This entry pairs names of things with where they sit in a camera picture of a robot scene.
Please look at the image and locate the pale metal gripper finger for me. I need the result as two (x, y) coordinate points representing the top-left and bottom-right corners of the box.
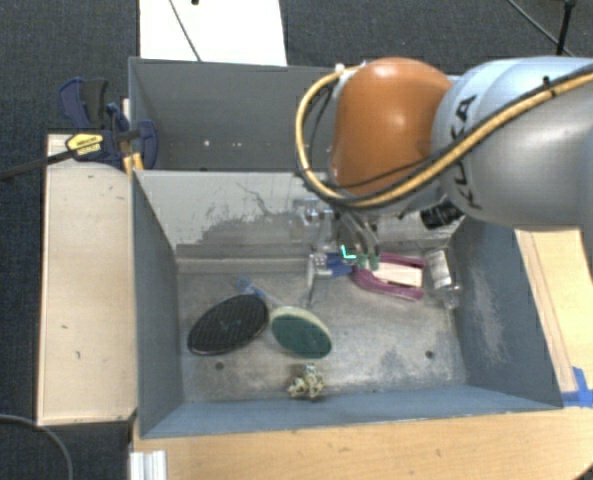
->
(304, 253), (328, 309)

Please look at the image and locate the small blue plastic piece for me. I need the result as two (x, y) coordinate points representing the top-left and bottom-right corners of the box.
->
(325, 251), (352, 279)

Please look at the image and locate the green round scrub pad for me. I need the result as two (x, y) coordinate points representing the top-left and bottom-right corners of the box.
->
(269, 305), (334, 361)

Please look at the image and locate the grey metal bin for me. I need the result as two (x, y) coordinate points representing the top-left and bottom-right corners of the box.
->
(127, 56), (566, 440)

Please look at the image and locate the small tan toy animal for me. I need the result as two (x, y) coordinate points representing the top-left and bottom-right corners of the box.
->
(286, 362), (328, 401)

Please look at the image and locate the pale wood flat board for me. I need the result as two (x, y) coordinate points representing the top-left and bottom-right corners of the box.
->
(35, 133), (140, 427)

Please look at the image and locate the purple handled tool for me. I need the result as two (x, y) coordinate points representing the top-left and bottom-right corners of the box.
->
(350, 249), (427, 302)

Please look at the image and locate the black mesh strainer, blue handle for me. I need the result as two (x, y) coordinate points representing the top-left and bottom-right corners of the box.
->
(186, 276), (273, 357)

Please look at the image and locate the black cylinder on white bracket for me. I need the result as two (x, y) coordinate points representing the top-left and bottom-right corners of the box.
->
(401, 201), (466, 233)

